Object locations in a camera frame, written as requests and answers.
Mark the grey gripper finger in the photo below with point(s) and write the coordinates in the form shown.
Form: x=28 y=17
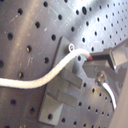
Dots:
x=115 y=56
x=102 y=70

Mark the grey metal cable clip fixture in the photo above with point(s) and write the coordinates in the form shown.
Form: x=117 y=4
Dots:
x=56 y=95

